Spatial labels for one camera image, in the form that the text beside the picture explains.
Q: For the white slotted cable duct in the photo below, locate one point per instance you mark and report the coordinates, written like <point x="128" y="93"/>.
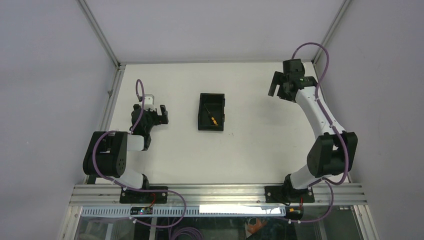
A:
<point x="203" y="210"/>

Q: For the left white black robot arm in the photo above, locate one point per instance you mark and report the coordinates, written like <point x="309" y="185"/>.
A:
<point x="106" y="155"/>

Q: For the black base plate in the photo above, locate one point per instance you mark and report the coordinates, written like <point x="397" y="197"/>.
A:
<point x="284" y="195"/>
<point x="143" y="195"/>

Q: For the orange object under table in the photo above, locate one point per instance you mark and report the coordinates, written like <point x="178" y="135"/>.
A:
<point x="254" y="224"/>

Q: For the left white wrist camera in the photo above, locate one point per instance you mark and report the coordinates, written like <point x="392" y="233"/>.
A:
<point x="149" y="103"/>

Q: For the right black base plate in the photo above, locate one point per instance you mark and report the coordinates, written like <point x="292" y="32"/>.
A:
<point x="284" y="195"/>

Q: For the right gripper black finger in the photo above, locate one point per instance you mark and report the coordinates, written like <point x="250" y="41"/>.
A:
<point x="277" y="80"/>
<point x="287" y="92"/>

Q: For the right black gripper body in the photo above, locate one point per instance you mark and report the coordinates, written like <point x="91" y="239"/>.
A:
<point x="284" y="81"/>

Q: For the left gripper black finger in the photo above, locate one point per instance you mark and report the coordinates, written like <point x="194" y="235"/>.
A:
<point x="160" y="120"/>
<point x="162" y="111"/>

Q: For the aluminium frame rail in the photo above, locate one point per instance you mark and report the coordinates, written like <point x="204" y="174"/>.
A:
<point x="347" y="194"/>

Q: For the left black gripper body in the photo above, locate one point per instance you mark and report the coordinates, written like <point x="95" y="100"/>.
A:
<point x="152" y="117"/>

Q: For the black plastic bin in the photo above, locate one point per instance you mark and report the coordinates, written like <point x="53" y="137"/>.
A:
<point x="211" y="112"/>

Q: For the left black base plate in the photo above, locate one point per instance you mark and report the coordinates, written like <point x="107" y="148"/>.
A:
<point x="143" y="195"/>

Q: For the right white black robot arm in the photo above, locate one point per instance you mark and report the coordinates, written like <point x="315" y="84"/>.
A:
<point x="334" y="148"/>

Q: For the yellow black screwdriver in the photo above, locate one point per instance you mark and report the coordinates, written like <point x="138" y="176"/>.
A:
<point x="211" y="117"/>

